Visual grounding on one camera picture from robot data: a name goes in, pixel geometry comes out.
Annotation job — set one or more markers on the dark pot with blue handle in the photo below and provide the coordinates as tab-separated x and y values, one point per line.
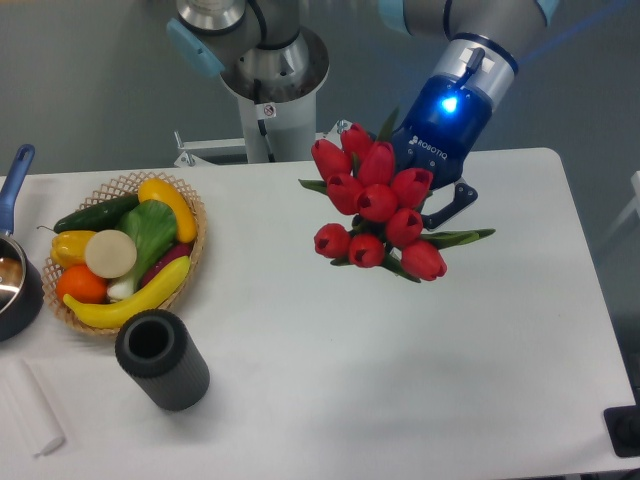
21	285

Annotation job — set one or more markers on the red tulip bouquet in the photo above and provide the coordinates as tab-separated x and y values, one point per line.
388	228

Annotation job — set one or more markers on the black device at table edge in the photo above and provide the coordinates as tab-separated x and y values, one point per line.
623	429

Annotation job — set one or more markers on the yellow squash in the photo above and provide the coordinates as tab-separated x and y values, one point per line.
160	190

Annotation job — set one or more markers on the green cucumber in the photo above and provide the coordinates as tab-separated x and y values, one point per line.
101	216

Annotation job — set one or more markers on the orange fruit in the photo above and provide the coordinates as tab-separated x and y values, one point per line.
82	284

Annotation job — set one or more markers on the green bok choy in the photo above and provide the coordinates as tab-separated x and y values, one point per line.
152	227

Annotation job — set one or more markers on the yellow banana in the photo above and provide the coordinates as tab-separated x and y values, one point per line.
154	294

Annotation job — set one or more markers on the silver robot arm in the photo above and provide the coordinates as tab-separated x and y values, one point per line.
213	35

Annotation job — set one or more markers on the metal table clamp bracket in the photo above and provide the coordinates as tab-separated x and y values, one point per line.
209	152

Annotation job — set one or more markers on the woven wicker basket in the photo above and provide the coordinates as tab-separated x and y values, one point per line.
117	187

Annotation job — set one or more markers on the white rolled cloth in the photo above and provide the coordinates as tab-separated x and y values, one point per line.
30	408

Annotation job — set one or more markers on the beige round disc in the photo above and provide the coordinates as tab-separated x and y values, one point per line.
110	254

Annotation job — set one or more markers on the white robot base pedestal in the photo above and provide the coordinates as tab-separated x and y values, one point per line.
276	94

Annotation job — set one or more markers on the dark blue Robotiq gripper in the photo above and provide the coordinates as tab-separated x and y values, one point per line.
449	114

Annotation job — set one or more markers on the purple eggplant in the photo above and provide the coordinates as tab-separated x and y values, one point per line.
176	251

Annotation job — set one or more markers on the dark grey ribbed vase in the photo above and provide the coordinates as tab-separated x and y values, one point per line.
156	350

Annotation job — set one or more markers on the yellow bell pepper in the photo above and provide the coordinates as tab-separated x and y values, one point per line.
68	248

